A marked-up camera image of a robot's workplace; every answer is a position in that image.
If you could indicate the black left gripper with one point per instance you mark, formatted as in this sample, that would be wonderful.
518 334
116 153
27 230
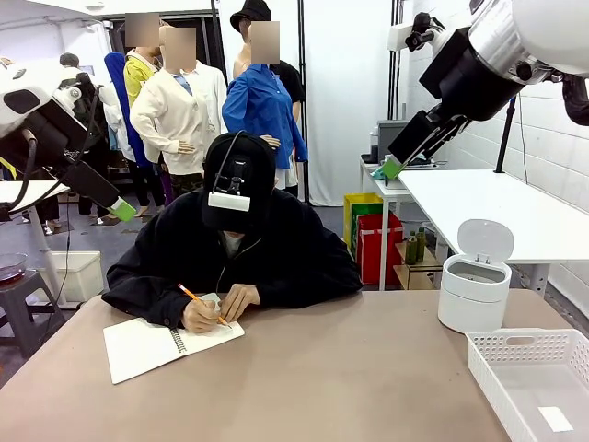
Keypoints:
60 133

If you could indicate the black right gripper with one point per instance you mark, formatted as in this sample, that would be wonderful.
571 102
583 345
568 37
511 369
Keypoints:
465 78

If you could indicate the orange pencil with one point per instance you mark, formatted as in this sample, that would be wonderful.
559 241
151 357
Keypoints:
188 291

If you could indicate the white paper sheet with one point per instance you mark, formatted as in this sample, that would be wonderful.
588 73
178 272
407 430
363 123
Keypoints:
207 299

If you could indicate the white spiral notebook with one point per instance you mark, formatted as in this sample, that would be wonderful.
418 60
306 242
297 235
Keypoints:
138 350

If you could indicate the person's right forearm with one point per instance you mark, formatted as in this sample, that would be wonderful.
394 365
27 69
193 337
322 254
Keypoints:
147 301

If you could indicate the person's left forearm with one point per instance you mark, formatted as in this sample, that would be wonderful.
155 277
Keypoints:
313 290

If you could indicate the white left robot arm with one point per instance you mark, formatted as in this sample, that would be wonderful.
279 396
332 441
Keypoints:
41 85

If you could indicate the person's right hand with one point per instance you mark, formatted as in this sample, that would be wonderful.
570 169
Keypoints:
200 317

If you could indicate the person's left hand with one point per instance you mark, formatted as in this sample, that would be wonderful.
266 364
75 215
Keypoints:
239 299

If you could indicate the grey tray with green item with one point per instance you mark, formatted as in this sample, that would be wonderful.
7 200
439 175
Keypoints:
423 161

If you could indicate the white desk with leg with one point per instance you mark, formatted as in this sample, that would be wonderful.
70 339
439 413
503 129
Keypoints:
41 191

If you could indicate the grey box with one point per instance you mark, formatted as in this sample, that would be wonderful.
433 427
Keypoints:
389 133

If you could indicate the background person dark trousers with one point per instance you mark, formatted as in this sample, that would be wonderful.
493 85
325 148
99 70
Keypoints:
48 212

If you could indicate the black backdrop stand pole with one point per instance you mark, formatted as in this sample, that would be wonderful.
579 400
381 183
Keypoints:
392 92
302 115

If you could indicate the small white bottle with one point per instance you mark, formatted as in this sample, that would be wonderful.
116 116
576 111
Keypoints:
373 143

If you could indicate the teal cloth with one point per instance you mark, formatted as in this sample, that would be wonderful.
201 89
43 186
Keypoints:
378 174

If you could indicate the mannequin in white coat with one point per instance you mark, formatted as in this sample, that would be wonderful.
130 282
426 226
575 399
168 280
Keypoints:
112 124

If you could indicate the small white side table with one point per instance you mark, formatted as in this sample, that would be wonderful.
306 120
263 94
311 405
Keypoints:
368 172

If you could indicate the yellow object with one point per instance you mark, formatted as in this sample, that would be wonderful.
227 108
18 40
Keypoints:
5 166

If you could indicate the black light stand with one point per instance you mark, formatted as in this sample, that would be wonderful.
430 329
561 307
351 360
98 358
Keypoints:
504 138

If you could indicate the large white table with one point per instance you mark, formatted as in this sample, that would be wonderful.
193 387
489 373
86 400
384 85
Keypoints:
483 207

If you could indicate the white storage box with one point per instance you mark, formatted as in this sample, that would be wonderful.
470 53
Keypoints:
83 276

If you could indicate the white backdrop curtain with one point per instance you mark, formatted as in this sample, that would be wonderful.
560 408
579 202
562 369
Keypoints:
340 92

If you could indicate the glass bowl red liquid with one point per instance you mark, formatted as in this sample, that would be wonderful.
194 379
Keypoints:
11 269

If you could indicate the long blue garment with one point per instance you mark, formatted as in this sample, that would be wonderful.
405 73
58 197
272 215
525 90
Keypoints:
117 78

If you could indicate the green bottle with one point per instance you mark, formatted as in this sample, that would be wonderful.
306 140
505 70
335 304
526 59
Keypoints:
411 251
421 244

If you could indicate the yellow green bag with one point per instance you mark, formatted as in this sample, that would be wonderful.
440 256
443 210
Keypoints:
352 221

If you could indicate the white trash bin lid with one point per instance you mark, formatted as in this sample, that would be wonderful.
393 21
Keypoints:
485 237

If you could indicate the mannequin in yellow jacket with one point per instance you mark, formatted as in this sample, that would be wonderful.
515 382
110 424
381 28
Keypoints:
135 76

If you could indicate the mannequin in cream cardigan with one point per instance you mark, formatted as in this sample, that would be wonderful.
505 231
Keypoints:
175 110

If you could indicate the background person dark-haired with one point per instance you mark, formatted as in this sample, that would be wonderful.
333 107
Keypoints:
70 60

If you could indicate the grey plastic stool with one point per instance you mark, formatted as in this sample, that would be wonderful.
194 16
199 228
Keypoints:
18 287

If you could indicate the red bag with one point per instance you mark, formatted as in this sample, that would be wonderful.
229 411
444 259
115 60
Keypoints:
379 248

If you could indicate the low wooden shelf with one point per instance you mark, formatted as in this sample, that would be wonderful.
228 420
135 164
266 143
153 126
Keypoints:
414 276

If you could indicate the mannequin in black shirt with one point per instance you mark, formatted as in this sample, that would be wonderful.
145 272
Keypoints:
291 78

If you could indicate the mannequin in blue shirt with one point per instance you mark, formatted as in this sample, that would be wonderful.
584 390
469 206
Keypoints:
257 106

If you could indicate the black baseball cap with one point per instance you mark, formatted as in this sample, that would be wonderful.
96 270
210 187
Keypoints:
257 184

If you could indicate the white round trash bin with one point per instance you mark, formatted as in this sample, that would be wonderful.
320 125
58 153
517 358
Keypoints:
469 308

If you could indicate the person's black jacket torso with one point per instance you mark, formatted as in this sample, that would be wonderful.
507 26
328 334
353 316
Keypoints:
276 248

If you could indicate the black bucket hat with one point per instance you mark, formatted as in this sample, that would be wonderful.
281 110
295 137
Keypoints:
250 14

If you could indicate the white perforated plastic basket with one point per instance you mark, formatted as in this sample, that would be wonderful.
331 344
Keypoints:
506 368

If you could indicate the flat white paper slip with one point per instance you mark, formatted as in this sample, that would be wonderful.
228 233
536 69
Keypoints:
555 419

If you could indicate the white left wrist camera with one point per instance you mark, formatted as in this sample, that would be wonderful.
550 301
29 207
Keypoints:
73 94

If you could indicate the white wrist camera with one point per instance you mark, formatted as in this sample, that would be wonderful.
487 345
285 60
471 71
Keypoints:
73 94
400 34

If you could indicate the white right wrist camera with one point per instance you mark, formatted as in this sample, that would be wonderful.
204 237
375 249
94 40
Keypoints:
400 34

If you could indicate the white head-mounted camera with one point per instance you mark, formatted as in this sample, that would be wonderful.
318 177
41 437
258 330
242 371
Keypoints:
229 201

